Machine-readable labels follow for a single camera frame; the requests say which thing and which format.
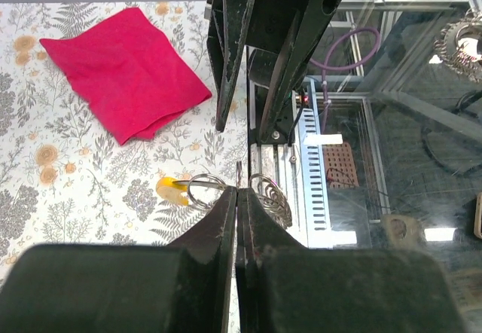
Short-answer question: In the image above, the floral tablecloth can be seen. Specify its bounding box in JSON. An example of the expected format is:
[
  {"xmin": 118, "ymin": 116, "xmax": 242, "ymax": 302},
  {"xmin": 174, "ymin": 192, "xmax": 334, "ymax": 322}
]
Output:
[{"xmin": 1, "ymin": 2, "xmax": 248, "ymax": 276}]

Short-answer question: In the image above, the spare keyring bundle outside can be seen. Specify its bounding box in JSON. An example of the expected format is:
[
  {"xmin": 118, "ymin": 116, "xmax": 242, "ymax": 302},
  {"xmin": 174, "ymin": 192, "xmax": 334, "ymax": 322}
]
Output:
[{"xmin": 434, "ymin": 10, "xmax": 481, "ymax": 84}]

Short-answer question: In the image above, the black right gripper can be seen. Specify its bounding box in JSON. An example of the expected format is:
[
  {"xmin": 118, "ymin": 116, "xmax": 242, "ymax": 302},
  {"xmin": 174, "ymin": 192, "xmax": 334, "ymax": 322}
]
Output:
[{"xmin": 206, "ymin": 0, "xmax": 341, "ymax": 143}]

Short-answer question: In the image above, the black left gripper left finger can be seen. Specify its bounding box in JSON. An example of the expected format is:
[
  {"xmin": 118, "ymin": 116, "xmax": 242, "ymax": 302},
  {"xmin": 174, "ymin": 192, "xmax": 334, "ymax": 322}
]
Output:
[{"xmin": 1, "ymin": 187, "xmax": 236, "ymax": 332}]

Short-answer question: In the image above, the large keyring with yellow grip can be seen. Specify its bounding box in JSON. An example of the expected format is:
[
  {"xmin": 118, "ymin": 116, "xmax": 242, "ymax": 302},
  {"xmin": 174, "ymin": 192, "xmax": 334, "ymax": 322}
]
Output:
[{"xmin": 155, "ymin": 161, "xmax": 294, "ymax": 231}]

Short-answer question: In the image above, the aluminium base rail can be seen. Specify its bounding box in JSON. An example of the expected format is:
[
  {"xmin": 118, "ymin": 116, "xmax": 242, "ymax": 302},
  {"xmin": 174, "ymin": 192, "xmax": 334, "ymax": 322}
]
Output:
[{"xmin": 246, "ymin": 46, "xmax": 302, "ymax": 236}]

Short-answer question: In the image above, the pink cloth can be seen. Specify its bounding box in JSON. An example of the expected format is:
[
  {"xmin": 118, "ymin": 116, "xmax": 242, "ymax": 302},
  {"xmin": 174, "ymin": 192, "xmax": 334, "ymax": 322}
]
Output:
[{"xmin": 40, "ymin": 8, "xmax": 212, "ymax": 145}]

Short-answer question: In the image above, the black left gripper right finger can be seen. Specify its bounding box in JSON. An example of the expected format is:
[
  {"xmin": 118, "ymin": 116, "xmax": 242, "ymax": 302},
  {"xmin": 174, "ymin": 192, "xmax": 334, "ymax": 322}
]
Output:
[{"xmin": 236, "ymin": 188, "xmax": 467, "ymax": 332}]

